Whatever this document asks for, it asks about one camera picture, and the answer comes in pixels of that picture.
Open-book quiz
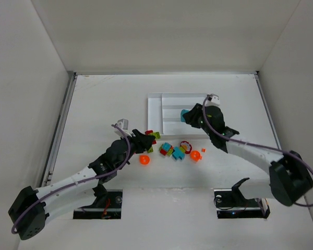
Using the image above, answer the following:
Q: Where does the green square lego brick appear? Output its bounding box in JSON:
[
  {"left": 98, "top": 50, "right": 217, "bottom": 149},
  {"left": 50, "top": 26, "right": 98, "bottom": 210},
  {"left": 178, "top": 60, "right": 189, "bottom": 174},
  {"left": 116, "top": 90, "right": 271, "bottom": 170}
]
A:
[{"left": 147, "top": 132, "right": 161, "bottom": 153}]

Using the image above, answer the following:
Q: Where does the orange round lego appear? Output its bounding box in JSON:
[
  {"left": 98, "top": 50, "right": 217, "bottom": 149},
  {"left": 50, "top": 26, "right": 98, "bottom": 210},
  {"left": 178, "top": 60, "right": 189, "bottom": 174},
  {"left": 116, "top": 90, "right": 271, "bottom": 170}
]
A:
[
  {"left": 139, "top": 155, "right": 150, "bottom": 166},
  {"left": 190, "top": 151, "right": 202, "bottom": 162}
]

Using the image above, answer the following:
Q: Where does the orange round lego left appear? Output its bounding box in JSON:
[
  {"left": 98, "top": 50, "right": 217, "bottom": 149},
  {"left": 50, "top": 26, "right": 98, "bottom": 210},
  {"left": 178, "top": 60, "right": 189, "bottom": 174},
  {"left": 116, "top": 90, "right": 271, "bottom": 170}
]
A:
[{"left": 139, "top": 155, "right": 150, "bottom": 166}]

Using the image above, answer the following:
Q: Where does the red flower lego brick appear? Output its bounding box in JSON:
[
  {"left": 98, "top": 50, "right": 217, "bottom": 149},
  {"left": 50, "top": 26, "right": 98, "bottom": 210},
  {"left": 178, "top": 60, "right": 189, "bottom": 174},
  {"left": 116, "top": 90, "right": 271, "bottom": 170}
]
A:
[{"left": 180, "top": 141, "right": 192, "bottom": 154}]

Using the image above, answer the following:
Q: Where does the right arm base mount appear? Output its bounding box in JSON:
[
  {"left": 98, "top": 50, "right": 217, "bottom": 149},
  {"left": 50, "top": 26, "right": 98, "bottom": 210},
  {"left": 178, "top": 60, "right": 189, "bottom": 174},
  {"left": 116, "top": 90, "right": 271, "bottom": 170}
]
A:
[{"left": 213, "top": 178, "right": 270, "bottom": 219}]

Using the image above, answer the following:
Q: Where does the teal square lego brick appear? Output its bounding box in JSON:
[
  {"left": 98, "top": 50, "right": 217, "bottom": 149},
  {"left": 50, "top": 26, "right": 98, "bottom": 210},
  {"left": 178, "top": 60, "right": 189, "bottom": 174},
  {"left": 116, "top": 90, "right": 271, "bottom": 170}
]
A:
[{"left": 162, "top": 142, "right": 173, "bottom": 151}]

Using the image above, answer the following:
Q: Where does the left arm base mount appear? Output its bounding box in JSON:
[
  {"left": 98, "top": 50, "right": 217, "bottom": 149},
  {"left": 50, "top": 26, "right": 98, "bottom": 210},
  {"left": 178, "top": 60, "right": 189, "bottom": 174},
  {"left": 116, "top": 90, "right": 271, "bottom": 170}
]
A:
[{"left": 73, "top": 187, "right": 123, "bottom": 220}]

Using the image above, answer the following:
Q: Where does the green lego under flower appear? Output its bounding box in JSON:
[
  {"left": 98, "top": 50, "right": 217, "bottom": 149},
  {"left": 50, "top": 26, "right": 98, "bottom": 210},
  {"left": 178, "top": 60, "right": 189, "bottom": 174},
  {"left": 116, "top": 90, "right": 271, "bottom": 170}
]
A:
[{"left": 179, "top": 146, "right": 186, "bottom": 153}]

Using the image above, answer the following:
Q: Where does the teal stepped lego brick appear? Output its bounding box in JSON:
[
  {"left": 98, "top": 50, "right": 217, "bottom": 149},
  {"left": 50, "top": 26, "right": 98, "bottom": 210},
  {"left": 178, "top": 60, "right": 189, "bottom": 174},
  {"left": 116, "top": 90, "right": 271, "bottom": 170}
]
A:
[{"left": 172, "top": 147, "right": 185, "bottom": 160}]

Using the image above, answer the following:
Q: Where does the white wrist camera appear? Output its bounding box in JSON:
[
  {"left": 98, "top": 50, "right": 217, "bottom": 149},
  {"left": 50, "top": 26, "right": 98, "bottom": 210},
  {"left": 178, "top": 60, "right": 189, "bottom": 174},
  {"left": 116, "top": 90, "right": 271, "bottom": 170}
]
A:
[
  {"left": 114, "top": 119, "right": 130, "bottom": 136},
  {"left": 205, "top": 94, "right": 220, "bottom": 107}
]

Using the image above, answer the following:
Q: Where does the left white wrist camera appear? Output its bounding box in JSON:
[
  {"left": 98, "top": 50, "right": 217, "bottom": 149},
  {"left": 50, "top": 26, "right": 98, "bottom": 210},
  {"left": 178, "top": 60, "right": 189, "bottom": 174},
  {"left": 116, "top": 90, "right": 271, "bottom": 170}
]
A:
[{"left": 114, "top": 119, "right": 130, "bottom": 136}]

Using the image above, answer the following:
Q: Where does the white compartment tray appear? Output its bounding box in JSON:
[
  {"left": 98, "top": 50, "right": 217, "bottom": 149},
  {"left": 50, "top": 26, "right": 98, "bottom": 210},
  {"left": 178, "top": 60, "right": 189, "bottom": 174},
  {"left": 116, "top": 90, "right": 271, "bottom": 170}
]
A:
[{"left": 147, "top": 93, "right": 208, "bottom": 140}]

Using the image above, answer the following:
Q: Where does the red arch lego brick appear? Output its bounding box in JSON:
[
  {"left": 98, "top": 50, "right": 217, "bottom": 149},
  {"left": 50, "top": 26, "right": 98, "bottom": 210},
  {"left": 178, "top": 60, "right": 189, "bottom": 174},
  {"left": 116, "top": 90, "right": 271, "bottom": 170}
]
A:
[{"left": 145, "top": 130, "right": 154, "bottom": 135}]

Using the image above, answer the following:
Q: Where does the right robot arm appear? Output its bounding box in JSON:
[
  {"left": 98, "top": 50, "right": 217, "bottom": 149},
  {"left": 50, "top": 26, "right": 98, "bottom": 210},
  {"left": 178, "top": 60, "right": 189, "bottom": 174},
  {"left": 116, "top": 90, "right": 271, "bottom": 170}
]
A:
[{"left": 180, "top": 104, "right": 313, "bottom": 207}]

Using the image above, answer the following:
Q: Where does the teal rounded lego brick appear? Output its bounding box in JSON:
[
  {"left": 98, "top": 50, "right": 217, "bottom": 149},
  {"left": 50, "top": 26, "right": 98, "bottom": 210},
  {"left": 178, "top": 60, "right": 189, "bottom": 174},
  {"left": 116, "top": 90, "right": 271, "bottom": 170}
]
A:
[{"left": 180, "top": 109, "right": 189, "bottom": 122}]

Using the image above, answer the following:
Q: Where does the orange round lego right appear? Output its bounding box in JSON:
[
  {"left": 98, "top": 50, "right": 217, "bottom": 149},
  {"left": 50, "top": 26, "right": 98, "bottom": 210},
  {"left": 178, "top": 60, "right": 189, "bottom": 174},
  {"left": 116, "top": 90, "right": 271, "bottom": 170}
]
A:
[{"left": 190, "top": 151, "right": 202, "bottom": 162}]

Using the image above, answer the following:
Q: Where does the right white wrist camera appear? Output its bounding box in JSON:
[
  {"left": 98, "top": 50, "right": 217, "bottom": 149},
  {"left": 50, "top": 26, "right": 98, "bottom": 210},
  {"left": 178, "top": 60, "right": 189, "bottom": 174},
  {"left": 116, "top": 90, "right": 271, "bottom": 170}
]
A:
[{"left": 205, "top": 94, "right": 220, "bottom": 107}]

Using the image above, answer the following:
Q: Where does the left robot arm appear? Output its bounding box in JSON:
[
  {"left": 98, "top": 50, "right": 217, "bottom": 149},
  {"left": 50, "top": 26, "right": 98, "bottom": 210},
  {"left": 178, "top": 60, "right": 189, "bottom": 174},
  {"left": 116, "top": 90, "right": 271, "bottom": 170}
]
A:
[{"left": 8, "top": 124, "right": 155, "bottom": 241}]

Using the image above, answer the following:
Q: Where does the red slope lego brick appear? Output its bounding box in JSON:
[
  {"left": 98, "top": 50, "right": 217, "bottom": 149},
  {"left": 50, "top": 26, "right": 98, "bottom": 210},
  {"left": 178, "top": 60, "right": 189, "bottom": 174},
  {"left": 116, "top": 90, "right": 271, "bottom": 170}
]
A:
[{"left": 160, "top": 149, "right": 167, "bottom": 156}]

